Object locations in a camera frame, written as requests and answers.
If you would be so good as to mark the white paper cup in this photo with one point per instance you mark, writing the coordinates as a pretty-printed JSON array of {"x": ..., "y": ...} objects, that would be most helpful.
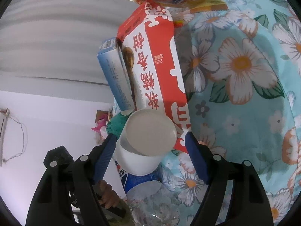
[{"x": 148, "y": 135}]

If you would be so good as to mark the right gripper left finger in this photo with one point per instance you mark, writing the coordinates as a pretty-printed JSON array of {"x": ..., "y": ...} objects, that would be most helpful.
[{"x": 52, "y": 201}]

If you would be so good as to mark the red white snack box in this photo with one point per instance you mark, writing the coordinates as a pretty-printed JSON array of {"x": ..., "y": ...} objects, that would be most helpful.
[{"x": 149, "y": 51}]

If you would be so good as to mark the Pepsi plastic bottle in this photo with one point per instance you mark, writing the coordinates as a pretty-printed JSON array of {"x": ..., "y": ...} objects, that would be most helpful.
[{"x": 149, "y": 201}]

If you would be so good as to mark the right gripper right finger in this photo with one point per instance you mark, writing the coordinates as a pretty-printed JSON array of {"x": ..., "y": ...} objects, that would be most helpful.
[{"x": 249, "y": 204}]

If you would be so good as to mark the floral blue quilt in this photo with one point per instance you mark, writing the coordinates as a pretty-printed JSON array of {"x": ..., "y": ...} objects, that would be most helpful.
[{"x": 241, "y": 70}]

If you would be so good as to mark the blue white medicine box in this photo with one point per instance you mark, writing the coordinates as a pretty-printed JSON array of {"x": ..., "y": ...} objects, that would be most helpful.
[{"x": 113, "y": 66}]

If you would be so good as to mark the left hand of person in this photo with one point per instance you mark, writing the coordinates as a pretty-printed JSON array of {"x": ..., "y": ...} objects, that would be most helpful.
[{"x": 109, "y": 197}]

